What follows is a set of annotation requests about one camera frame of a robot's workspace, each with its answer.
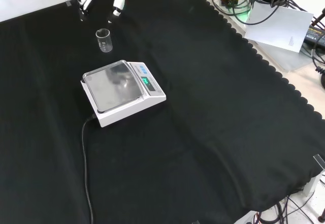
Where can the small clear glass beaker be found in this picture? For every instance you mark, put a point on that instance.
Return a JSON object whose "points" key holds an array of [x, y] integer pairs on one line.
{"points": [[104, 42]]}

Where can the clear cloth clip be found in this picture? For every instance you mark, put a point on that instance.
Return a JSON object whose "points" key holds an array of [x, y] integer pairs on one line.
{"points": [[196, 222], [68, 3], [319, 161]]}

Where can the white electronic balance steel pan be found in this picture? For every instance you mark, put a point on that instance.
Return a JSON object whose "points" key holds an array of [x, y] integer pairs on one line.
{"points": [[152, 99]]}

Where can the black bench cloth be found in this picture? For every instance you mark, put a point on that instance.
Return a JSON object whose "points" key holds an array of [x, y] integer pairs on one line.
{"points": [[203, 120]]}

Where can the pale white board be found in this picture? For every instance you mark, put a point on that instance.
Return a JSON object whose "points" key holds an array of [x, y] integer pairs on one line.
{"points": [[279, 27]]}

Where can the black power adapter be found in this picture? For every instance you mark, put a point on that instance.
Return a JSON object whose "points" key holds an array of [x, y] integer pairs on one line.
{"points": [[314, 34]]}

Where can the white bench bracket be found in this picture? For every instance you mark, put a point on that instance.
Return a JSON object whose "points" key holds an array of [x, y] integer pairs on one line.
{"points": [[313, 183]]}

